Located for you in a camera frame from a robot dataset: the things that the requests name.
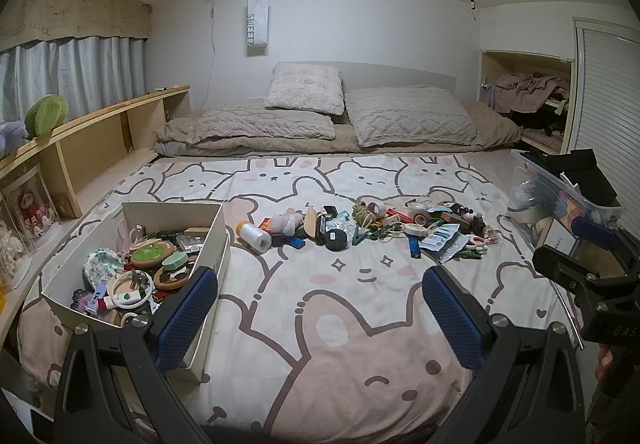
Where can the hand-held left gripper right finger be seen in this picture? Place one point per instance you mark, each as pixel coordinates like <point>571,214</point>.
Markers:
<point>450,319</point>

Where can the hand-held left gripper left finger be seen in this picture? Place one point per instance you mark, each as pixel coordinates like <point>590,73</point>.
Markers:
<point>187,319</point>

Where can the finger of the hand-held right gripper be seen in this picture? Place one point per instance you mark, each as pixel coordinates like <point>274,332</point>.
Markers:
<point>555,264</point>
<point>592,228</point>

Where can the clear plastic bin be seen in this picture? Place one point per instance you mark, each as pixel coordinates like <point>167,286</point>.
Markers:
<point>537,184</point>

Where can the blue white sachet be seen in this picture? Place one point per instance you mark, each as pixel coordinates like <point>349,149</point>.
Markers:
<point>440,241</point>

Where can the white cardboard box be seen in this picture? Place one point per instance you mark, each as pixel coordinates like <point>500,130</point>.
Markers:
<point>170,214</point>

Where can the person's right forearm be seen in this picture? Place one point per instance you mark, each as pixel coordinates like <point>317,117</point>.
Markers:
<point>615,419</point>

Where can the person's right hand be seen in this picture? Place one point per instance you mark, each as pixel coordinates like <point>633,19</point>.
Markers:
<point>605,364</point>

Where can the black case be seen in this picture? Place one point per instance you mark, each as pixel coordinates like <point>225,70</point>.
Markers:
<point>595,176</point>

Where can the mint round tin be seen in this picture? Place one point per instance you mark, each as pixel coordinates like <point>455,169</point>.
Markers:
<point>175,260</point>

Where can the green round coaster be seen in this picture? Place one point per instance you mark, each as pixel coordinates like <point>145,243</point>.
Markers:
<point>152,255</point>

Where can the clear pink packet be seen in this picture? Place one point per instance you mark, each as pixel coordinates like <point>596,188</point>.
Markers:
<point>191,244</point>

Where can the blue lighter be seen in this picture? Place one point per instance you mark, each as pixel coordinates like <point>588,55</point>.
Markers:
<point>414,248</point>

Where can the small wooden block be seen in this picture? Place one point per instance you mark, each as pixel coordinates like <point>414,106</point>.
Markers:
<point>196,232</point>

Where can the floral shower cap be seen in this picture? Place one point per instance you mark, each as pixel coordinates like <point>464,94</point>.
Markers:
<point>102,266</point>

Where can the brown masking tape roll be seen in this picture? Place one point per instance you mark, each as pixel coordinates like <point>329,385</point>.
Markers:
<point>421,219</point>

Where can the film roll with orange cap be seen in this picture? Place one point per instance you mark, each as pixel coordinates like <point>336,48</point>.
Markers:
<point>254,238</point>

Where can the pink scissors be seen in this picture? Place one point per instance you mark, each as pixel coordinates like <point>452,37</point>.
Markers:
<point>122,236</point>

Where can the bunny printed bedsheet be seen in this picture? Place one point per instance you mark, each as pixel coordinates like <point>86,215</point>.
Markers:
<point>300,349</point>

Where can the small black cube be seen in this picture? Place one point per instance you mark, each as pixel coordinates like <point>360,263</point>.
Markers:
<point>277,240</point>

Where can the dark green clothespin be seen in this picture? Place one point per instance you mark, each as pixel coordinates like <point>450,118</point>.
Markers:
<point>361,236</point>

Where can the red snack packet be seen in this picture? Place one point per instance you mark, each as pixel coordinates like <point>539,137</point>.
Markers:
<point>267,225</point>

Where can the white louvered door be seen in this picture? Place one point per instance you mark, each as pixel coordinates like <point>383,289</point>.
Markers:
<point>610,98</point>

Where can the flat blue case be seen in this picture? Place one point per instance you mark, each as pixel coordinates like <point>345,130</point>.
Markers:
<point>294,243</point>

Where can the clear tape roll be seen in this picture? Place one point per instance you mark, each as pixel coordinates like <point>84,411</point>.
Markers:
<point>376,209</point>

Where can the black round tin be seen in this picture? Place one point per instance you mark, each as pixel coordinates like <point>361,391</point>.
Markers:
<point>336,240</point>

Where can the white crumpled plastic bag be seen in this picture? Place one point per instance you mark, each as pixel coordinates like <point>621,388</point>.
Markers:
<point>289,223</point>

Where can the clear blister pack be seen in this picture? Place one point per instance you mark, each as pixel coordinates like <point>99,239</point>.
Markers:
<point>345,226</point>

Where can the pile of clothes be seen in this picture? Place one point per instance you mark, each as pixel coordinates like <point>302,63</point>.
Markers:
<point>530,91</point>

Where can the oval wooden board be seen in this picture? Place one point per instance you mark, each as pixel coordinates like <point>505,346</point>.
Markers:
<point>311,223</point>

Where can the black cylindrical battery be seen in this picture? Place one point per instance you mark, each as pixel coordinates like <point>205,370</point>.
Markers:
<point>321,226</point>

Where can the small black open box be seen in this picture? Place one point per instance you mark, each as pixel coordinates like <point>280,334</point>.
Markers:
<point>330,211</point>

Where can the red dressed doll in case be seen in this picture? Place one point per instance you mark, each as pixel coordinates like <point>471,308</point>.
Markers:
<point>35,214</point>

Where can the cream dressed doll in case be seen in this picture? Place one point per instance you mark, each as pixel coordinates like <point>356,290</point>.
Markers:
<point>11,254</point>

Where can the wooden bedside shelf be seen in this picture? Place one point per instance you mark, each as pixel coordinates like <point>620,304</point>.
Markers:
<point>100,133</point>

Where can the wide quilted beige pillow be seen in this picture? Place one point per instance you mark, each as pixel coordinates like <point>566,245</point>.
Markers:
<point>410,116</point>

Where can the long quilted beige pillow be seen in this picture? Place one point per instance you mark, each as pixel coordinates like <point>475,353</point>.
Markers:
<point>260,123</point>

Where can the green plush toy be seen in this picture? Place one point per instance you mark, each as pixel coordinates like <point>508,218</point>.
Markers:
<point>46,116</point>

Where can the purple plush toy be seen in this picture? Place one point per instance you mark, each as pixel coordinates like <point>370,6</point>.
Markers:
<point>11,138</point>

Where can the fluffy beige pillow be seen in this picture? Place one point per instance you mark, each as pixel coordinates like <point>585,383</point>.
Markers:
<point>305,86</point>

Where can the grey curtain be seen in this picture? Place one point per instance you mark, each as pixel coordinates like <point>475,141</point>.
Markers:
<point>75,71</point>

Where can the white hanging paper bag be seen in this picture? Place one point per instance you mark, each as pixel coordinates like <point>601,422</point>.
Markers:
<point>257,26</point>

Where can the beige printed valance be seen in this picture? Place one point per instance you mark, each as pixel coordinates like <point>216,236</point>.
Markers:
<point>75,11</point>

